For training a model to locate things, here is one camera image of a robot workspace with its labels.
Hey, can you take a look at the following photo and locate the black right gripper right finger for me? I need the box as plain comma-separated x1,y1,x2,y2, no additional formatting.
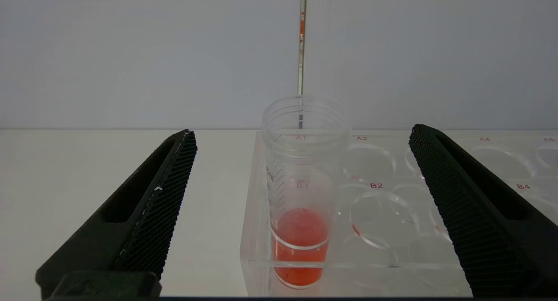
408,124,558,297

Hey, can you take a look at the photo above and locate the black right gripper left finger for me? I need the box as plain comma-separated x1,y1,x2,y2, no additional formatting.
35,129,198,298

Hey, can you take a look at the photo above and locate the test tube with red pigment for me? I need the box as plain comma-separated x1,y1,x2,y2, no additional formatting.
261,95,352,290

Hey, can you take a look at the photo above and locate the clear acrylic test tube rack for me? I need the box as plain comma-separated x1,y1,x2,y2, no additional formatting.
240,129,558,298

